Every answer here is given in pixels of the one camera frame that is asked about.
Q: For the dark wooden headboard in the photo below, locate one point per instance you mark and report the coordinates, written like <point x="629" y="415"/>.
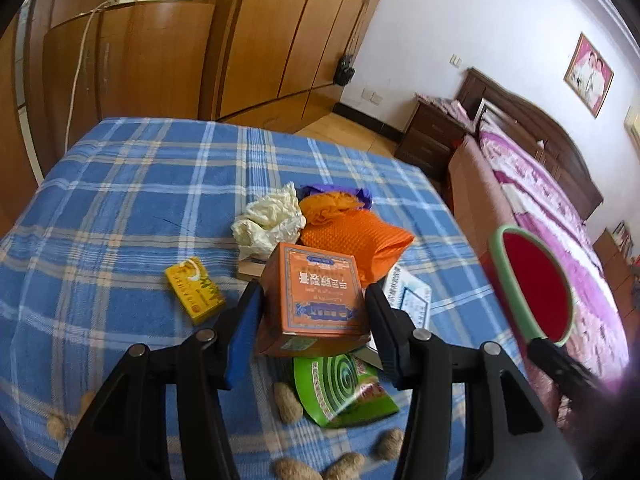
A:
<point x="550" y="135"/>

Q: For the crumpled orange bag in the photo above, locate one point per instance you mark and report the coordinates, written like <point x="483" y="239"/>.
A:
<point x="345" y="235"/>

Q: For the pink cloth on nightstand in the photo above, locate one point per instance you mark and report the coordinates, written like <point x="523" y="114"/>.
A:
<point x="450" y="110"/>

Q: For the dark wooden nightstand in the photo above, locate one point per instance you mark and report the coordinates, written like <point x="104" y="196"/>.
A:
<point x="425" y="135"/>

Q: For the blue plaid blanket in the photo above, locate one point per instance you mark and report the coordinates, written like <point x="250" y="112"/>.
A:
<point x="125" y="210"/>

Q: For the red bin with green rim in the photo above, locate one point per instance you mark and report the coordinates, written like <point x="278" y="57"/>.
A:
<point x="537" y="280"/>

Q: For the brown wooden side cabinet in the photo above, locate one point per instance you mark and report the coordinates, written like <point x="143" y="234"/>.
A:
<point x="617" y="265"/>

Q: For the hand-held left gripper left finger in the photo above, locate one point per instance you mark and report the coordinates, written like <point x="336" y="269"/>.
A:
<point x="242" y="345"/>

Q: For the tall wooden wardrobe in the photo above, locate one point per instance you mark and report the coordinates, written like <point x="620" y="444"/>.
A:
<point x="290" y="35"/>

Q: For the brownish pink bed sheet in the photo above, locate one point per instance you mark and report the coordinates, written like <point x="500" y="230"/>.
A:
<point x="475" y="185"/>

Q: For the low wooden cabinet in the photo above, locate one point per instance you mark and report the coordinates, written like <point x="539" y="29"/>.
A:
<point x="150" y="60"/>

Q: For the white and blue box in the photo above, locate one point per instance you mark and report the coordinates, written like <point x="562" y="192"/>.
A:
<point x="407" y="300"/>

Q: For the bed with pink bedding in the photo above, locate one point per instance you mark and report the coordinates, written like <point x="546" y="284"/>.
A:
<point x="550" y="200"/>

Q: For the crumpled purple bag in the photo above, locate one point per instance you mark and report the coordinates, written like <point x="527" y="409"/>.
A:
<point x="364" y="197"/>

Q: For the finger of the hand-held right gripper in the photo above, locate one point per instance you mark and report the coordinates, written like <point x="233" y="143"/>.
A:
<point x="560" y="365"/>

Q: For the white wall switch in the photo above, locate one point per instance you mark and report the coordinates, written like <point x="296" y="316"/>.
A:
<point x="456" y="60"/>

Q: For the orange printed cardboard box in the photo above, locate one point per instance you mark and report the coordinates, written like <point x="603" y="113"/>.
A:
<point x="315" y="300"/>

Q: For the white wall outlet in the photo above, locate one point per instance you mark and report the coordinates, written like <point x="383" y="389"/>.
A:
<point x="372" y="96"/>

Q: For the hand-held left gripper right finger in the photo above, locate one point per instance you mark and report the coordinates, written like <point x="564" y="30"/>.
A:
<point x="392" y="355"/>

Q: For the hanging black camera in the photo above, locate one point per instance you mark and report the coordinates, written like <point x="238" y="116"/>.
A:
<point x="344" y="70"/>

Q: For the green mosquito coil box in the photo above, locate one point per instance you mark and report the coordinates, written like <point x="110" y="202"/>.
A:
<point x="335" y="390"/>

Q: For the framed wall picture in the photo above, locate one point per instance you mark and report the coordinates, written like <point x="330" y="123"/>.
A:
<point x="589" y="75"/>

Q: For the long wooden block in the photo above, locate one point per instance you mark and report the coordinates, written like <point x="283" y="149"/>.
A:
<point x="250" y="270"/>

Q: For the small yellow box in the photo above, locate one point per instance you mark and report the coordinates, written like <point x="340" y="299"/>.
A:
<point x="192" y="290"/>

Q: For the wooden door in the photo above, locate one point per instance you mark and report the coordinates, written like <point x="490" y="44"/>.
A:
<point x="15" y="160"/>

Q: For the white edged pillow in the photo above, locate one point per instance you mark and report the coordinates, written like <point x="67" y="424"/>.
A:
<point x="484" y="112"/>

